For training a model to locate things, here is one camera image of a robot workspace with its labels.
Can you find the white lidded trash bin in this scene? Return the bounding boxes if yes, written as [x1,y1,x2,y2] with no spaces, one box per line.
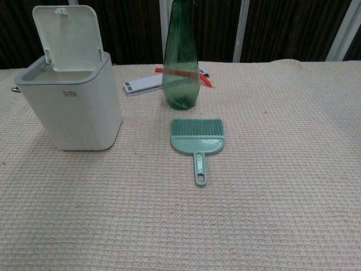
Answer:
[14,5,123,151]

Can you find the teal plastic hand brush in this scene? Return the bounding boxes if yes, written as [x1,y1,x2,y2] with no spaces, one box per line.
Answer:
[170,119,224,187]

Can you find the red marker pen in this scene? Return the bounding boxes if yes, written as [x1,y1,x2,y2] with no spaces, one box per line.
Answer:
[155,67,214,89]

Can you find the white flat folding strip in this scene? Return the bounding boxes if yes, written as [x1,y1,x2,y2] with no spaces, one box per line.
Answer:
[122,67,211,98]

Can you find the beige waffle-weave tablecloth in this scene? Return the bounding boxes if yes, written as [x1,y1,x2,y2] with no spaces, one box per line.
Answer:
[0,59,361,271]

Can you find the green transparent spray bottle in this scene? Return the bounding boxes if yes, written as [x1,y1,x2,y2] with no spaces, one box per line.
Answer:
[162,0,204,111]

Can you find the white background post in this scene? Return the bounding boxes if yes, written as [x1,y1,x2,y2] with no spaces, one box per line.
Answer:
[159,0,174,64]
[325,0,361,62]
[232,0,251,63]

